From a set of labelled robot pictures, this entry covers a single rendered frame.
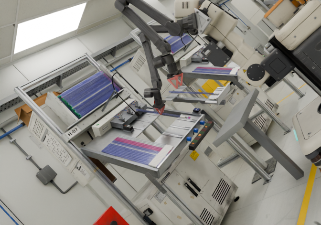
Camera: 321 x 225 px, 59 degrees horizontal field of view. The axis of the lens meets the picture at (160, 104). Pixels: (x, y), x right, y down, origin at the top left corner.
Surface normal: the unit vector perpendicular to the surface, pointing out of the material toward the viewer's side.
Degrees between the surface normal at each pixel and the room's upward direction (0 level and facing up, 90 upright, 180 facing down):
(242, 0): 90
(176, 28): 90
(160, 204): 90
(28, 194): 90
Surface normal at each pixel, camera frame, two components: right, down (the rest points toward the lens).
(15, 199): 0.47, -0.53
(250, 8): -0.53, 0.48
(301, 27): -0.33, 0.26
